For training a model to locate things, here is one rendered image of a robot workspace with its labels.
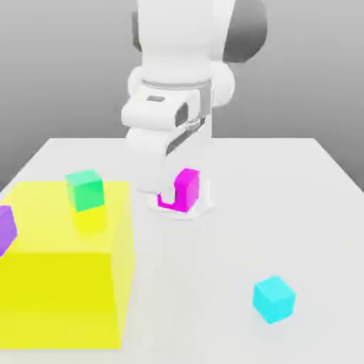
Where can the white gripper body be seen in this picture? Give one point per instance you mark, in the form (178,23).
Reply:
(146,150)

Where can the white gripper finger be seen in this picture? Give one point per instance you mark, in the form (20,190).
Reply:
(168,190)

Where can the small magenta cube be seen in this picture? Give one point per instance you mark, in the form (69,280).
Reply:
(188,190)

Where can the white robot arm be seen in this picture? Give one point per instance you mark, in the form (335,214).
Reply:
(182,42)

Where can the small green cube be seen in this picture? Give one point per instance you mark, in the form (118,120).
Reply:
(85,190)

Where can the small cyan cube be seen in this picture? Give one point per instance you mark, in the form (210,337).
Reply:
(274,300)

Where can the small purple cube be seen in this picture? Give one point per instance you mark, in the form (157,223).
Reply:
(6,227)

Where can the large yellow box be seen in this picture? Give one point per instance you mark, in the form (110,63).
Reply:
(57,284)

